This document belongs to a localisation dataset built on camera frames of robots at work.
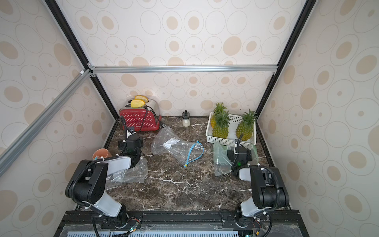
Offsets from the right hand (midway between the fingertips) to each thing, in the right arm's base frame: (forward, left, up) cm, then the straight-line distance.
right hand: (239, 149), depth 94 cm
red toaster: (+18, +67, +9) cm, 70 cm away
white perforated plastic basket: (+6, +6, +1) cm, 8 cm away
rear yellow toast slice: (+32, +69, +17) cm, 77 cm away
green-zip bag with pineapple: (-8, +11, -6) cm, 15 cm away
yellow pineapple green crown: (+24, +13, +14) cm, 31 cm away
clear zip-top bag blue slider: (-17, +64, -5) cm, 66 cm away
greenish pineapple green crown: (+12, -4, +9) cm, 16 cm away
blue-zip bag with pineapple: (-1, +48, +6) cm, 48 cm away
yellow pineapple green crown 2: (+10, +12, +7) cm, 17 cm away
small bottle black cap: (+24, +37, +5) cm, 44 cm away
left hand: (+2, +68, +10) cm, 68 cm away
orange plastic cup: (-9, +86, +5) cm, 87 cm away
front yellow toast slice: (+25, +70, +16) cm, 76 cm away
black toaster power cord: (+21, +55, -2) cm, 59 cm away
